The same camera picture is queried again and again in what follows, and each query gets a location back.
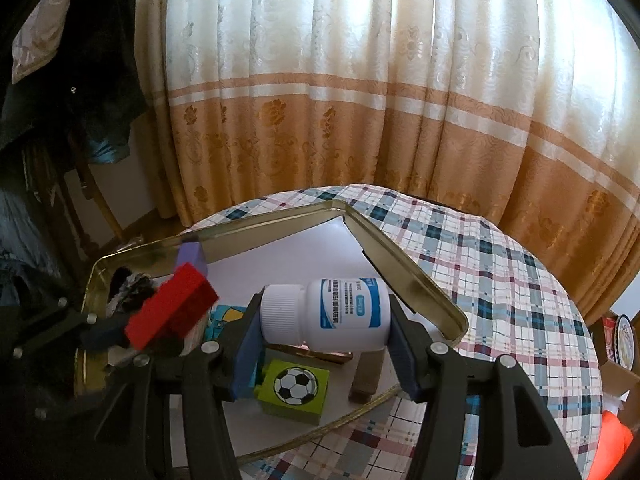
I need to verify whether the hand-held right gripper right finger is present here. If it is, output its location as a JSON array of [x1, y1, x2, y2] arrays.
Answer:
[[387, 296, 583, 480]]

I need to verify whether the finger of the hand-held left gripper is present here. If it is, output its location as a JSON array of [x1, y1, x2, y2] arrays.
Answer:
[[14, 299, 133, 362], [34, 337, 186, 422]]

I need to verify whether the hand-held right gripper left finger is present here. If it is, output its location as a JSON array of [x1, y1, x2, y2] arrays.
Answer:
[[95, 290, 266, 480]]

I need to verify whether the blue cartoon block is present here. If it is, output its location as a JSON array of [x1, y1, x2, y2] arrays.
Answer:
[[207, 305, 248, 343]]

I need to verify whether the red building block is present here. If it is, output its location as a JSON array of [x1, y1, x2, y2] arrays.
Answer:
[[125, 261, 219, 350]]

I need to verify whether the green building block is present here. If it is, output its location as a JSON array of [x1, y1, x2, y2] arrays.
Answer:
[[255, 357, 332, 426]]

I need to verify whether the gold tin box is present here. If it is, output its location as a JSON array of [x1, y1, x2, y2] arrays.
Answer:
[[74, 199, 468, 463]]

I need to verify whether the pink box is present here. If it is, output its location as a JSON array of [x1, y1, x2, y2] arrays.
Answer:
[[295, 347, 354, 367]]

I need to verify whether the white pill bottle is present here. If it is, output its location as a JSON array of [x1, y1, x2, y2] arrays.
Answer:
[[260, 277, 392, 353]]

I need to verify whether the purple cube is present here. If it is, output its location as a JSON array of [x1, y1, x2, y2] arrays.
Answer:
[[176, 241, 208, 278]]

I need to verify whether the plaid tablecloth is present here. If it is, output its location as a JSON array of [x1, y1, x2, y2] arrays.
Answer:
[[175, 184, 603, 480]]

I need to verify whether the dark blue garment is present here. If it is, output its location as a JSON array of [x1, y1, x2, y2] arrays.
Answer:
[[0, 185, 66, 291]]

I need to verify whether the wooden chair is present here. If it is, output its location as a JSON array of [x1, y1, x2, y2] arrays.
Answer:
[[22, 145, 146, 266]]

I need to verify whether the teal cloth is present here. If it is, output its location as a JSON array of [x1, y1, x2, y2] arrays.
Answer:
[[82, 127, 132, 166]]

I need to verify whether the cardboard box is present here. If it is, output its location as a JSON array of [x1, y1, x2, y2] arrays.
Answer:
[[590, 310, 640, 411]]

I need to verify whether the round patterned tin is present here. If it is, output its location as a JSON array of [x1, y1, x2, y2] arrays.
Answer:
[[612, 314, 640, 376]]

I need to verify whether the orange cloth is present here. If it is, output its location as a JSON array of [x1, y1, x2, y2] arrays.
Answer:
[[590, 410, 633, 480]]

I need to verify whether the dark hanging jacket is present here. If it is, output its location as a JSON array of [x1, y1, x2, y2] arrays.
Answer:
[[0, 0, 148, 156]]

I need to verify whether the pale pink padded jacket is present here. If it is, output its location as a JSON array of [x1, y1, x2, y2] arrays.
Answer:
[[12, 0, 71, 83]]

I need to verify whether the cream and orange curtain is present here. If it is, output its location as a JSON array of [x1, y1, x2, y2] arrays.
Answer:
[[132, 0, 640, 326]]

